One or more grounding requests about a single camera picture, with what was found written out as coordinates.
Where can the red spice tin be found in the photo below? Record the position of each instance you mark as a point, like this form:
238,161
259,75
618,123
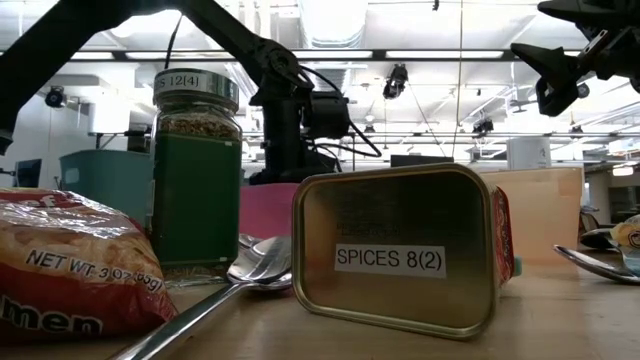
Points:
390,225

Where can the silver ceiling ventilation duct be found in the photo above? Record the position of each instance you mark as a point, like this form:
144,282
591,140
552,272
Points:
332,25

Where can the plain steel spoon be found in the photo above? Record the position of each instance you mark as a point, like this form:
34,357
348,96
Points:
260,270

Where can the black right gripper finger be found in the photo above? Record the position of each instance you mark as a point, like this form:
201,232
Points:
550,60
600,10

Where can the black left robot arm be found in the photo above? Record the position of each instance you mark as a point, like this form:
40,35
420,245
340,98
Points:
45,60

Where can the black hanging ceiling lamp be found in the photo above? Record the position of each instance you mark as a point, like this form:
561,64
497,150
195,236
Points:
369,129
396,80
482,126
55,96
582,90

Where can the yellow ramen packet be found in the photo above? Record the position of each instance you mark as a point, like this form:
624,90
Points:
627,232

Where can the black distant table frame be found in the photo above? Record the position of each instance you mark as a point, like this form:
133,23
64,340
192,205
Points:
440,134

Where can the teal plastic bin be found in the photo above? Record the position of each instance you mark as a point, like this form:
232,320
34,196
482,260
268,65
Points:
105,185

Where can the black overhead frame bar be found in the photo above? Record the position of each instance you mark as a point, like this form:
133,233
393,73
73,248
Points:
378,55

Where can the orange red ramen packet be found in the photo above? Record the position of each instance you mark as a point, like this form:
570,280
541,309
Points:
75,260

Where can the dark computer monitor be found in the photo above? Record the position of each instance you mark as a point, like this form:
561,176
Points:
29,173

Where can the blue bowl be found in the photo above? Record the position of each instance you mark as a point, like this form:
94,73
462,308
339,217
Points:
632,262

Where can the pink plastic bin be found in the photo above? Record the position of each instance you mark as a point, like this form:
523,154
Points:
270,210

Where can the beige plastic bin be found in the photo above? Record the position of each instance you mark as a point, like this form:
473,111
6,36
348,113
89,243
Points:
540,215

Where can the green lid spice jar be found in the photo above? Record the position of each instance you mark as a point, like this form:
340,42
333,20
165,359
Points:
197,200

